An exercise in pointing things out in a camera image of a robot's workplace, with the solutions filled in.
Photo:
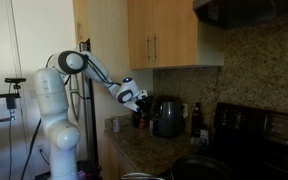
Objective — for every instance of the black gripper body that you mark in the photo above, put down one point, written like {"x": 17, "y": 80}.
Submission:
{"x": 144, "y": 102}

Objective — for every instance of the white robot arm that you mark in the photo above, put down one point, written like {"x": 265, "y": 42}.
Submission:
{"x": 57, "y": 113}

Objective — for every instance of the dark red countertop item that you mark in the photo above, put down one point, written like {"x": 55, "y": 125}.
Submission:
{"x": 141, "y": 120}

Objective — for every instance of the grey electric kettle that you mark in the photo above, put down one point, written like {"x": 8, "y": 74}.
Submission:
{"x": 168, "y": 116}

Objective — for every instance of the dark glass bottle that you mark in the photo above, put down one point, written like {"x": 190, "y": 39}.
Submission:
{"x": 197, "y": 120}

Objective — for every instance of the wooden base cabinet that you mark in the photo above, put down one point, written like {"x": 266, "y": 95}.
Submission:
{"x": 115, "y": 161}

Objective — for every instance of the metal pot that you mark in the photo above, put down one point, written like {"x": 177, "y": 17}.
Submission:
{"x": 137, "y": 176}

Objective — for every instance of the black frying pan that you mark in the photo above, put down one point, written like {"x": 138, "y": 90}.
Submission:
{"x": 200, "y": 168}

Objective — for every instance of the black stove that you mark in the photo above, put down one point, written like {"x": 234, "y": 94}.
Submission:
{"x": 260, "y": 140}

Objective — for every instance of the black range hood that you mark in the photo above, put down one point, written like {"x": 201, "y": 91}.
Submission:
{"x": 247, "y": 11}

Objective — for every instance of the wooden wall cabinet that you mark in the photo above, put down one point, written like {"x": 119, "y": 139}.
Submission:
{"x": 164, "y": 33}

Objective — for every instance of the black camera on stand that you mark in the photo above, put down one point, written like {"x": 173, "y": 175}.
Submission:
{"x": 12, "y": 95}

